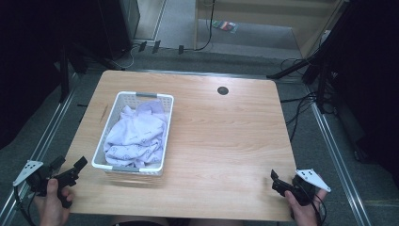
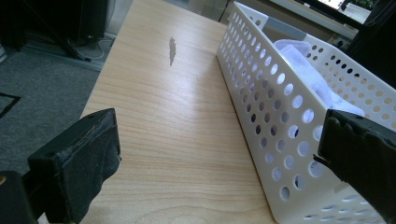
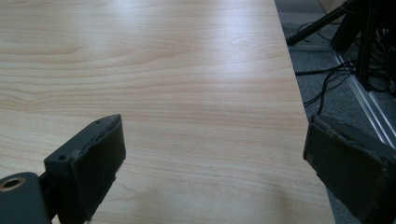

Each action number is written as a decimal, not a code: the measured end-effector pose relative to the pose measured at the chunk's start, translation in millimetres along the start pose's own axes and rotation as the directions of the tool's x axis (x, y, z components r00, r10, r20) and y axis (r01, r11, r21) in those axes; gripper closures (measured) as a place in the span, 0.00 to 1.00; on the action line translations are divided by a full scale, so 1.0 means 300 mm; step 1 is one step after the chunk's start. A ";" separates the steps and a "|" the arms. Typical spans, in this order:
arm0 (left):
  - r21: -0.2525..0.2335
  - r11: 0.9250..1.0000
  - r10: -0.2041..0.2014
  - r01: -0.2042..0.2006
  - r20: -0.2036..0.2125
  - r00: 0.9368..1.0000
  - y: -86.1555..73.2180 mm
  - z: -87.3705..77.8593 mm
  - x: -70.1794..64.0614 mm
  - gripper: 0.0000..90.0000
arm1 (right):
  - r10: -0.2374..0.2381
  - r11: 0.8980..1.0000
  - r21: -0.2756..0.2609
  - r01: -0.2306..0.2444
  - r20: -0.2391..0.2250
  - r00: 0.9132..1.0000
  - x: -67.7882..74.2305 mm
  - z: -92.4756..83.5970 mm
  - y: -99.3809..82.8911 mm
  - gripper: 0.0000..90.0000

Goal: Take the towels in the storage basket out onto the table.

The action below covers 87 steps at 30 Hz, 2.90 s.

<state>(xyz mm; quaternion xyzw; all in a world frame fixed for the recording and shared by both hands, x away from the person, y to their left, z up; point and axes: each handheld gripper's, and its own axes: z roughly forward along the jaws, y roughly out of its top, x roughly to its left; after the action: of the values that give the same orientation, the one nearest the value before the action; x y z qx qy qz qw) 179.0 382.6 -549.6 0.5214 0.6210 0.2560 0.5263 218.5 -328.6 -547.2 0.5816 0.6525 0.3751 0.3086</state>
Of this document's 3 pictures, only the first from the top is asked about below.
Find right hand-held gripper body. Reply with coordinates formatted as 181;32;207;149
271;168;332;207

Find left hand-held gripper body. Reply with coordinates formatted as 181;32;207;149
12;159;80;209

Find white plastic basket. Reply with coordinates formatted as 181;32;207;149
90;90;175;176

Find light purple patterned cloth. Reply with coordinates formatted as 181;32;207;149
103;100;168;169

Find person's right hand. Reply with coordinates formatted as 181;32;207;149
283;183;328;226

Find person's left hand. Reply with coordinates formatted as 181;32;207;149
33;178;76;226

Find black slanted stand leg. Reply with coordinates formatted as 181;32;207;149
266;55;318;80

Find black cabinet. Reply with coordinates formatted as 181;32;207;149
96;0;141;61

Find colourful packet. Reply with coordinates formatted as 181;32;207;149
212;20;240;34

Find aluminium floor rail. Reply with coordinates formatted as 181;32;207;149
0;89;77;220
309;93;373;226

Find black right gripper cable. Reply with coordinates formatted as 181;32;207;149
300;185;327;226

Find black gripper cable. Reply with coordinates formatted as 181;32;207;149
300;185;327;226
12;184;38;226

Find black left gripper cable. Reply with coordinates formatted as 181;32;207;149
12;184;38;226

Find black floor cables bundle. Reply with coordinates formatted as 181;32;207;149
279;57;327;143

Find black metal stand post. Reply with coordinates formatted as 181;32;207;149
58;46;71;103

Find white floor cable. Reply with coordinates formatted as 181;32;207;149
107;43;140;71

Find long black hanging cable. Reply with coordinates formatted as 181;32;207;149
193;0;217;52

